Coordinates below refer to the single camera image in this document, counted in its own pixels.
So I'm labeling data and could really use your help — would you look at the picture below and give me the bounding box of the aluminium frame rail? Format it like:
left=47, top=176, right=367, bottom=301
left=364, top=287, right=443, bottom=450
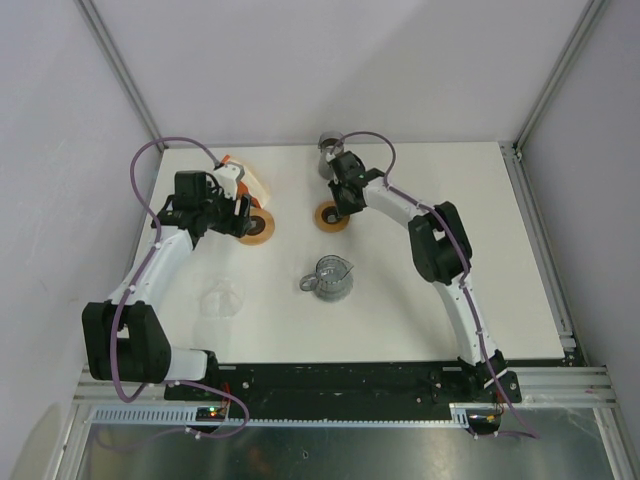
left=73, top=364, right=617, bottom=406

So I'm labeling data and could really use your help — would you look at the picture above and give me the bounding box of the white slotted cable duct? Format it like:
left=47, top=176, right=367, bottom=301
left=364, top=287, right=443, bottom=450
left=89, top=404, right=498, bottom=428

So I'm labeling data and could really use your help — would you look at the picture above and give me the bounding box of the glass coffee server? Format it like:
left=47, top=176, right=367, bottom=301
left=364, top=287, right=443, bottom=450
left=299, top=255, right=354, bottom=303

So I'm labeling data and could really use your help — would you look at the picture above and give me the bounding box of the grey glass carafe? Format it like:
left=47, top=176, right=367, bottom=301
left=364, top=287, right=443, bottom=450
left=318, top=131, right=344, bottom=180

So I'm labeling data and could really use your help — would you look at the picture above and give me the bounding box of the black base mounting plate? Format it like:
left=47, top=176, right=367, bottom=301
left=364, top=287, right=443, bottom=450
left=163, top=358, right=522, bottom=422

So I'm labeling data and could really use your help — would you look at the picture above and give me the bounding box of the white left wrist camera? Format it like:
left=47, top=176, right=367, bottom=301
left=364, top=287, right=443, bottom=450
left=213, top=162, right=248, bottom=199

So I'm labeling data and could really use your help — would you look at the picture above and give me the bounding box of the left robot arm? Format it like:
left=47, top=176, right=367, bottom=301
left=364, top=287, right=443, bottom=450
left=82, top=163, right=252, bottom=400

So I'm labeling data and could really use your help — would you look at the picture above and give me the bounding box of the wooden dripper ring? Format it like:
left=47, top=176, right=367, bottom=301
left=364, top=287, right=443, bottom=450
left=235, top=208, right=277, bottom=247
left=313, top=200, right=352, bottom=234

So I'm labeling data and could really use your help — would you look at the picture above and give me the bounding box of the orange coffee filter pack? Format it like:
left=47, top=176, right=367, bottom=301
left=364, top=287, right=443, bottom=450
left=222, top=155, right=271, bottom=209

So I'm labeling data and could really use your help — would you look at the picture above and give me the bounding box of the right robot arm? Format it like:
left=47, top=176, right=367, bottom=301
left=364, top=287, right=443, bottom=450
left=321, top=151, right=512, bottom=403

